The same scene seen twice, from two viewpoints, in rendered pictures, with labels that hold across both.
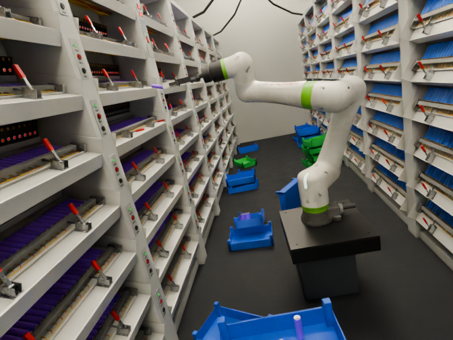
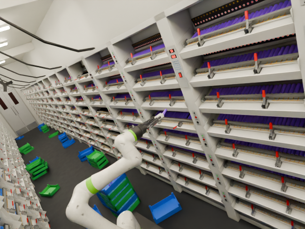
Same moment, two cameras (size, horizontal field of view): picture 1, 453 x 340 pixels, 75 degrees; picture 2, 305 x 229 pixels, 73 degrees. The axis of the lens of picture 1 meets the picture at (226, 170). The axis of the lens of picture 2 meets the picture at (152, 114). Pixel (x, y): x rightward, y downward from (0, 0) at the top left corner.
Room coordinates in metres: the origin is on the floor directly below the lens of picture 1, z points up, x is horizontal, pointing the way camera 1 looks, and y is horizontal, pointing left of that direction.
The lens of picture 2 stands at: (2.50, -0.80, 1.67)
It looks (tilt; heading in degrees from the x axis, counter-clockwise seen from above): 20 degrees down; 138
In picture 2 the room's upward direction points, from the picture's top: 24 degrees counter-clockwise
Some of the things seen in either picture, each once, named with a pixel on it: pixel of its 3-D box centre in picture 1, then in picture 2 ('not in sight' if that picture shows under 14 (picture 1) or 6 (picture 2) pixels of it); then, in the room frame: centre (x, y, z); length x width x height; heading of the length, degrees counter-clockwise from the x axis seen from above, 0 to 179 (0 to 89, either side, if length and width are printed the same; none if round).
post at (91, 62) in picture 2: not in sight; (121, 117); (0.35, 0.60, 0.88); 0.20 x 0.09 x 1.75; 80
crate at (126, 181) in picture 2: not in sight; (113, 186); (0.54, -0.03, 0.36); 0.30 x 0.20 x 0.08; 87
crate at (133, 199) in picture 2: not in sight; (122, 201); (0.54, -0.03, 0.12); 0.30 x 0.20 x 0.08; 87
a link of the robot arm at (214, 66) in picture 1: (216, 70); (135, 132); (1.42, -0.06, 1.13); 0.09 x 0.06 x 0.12; 171
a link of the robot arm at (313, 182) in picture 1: (314, 187); (128, 226); (1.28, -0.39, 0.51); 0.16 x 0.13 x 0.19; 135
